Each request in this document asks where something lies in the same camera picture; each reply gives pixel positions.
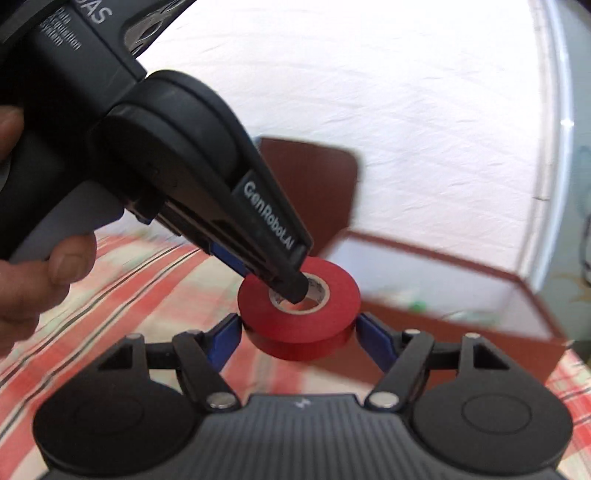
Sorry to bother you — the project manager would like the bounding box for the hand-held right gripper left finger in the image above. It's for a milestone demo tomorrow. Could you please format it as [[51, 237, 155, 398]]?
[[97, 313, 243, 412]]

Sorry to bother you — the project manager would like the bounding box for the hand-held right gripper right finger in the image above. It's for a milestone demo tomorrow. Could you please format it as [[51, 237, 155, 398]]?
[[355, 313, 509, 411]]

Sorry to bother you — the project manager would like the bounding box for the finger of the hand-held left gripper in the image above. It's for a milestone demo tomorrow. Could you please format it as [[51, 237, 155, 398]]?
[[217, 134, 315, 304], [154, 200, 257, 278]]

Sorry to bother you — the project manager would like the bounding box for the red tape roll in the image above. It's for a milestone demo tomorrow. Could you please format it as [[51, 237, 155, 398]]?
[[238, 257, 362, 361]]

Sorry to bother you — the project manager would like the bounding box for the brown cardboard box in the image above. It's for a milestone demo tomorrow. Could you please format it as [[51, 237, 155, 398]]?
[[321, 231, 570, 389]]

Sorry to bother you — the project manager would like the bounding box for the person's left hand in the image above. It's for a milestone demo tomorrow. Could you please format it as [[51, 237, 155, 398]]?
[[0, 106, 98, 356]]

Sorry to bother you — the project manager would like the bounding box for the brown wooden chair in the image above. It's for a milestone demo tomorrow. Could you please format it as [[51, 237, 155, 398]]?
[[255, 136, 364, 259]]

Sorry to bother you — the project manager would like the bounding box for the plaid tablecloth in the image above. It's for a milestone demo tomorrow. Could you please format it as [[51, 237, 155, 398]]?
[[0, 233, 591, 480]]

